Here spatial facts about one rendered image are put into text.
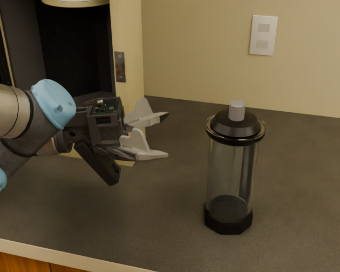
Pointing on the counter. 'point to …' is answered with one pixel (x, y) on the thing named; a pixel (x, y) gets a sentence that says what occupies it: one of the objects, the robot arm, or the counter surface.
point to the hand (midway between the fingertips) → (170, 136)
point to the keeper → (120, 66)
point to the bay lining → (59, 45)
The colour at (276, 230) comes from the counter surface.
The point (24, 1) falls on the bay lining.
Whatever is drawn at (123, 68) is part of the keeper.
